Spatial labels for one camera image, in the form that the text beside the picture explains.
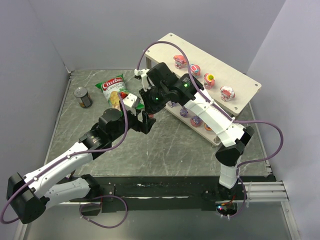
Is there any pink bunny flower ring toy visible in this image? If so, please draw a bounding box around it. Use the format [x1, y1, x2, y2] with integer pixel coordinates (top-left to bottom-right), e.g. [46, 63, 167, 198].
[173, 55, 187, 69]

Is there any pink striped bunny toy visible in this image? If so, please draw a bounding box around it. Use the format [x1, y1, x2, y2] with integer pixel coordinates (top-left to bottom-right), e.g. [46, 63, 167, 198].
[189, 64, 201, 77]

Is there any small purple bunny head toy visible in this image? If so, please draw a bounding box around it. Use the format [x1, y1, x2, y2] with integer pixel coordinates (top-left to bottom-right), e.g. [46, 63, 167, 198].
[179, 106, 189, 118]

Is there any pink cup toy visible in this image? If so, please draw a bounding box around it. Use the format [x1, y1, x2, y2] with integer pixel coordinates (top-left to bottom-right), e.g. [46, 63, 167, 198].
[203, 73, 215, 90]

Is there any pink white cupcake toy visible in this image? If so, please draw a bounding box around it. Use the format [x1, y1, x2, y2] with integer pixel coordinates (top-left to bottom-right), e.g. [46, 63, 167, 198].
[220, 86, 236, 102]

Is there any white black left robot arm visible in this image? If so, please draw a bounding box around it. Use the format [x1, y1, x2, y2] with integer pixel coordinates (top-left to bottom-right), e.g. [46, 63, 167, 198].
[6, 108, 156, 224]

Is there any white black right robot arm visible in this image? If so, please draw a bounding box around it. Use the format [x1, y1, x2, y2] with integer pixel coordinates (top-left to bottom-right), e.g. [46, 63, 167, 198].
[134, 62, 254, 189]

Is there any white wooden two-tier shelf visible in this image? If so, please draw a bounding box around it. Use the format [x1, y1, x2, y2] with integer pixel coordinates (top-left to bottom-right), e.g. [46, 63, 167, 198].
[144, 33, 262, 147]

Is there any dark soda can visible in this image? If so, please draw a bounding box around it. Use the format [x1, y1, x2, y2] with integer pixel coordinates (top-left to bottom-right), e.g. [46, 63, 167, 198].
[73, 86, 93, 108]

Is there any green Chuba chips bag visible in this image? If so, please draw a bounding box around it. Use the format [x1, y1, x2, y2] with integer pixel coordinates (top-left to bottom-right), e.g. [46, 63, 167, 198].
[95, 74, 130, 111]

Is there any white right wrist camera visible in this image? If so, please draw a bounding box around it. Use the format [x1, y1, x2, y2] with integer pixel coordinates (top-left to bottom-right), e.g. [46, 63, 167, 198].
[134, 68, 150, 91]

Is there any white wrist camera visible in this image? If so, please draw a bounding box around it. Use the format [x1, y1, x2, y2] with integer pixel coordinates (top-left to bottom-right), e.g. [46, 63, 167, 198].
[134, 68, 150, 91]
[120, 91, 141, 112]

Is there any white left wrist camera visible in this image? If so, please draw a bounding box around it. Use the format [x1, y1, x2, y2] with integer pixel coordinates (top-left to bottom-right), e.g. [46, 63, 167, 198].
[120, 91, 141, 112]

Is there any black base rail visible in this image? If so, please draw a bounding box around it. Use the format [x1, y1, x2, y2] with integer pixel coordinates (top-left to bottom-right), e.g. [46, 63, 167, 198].
[68, 174, 276, 216]

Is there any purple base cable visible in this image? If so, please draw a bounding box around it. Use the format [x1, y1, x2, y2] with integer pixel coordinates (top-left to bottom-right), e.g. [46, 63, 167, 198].
[79, 194, 129, 229]

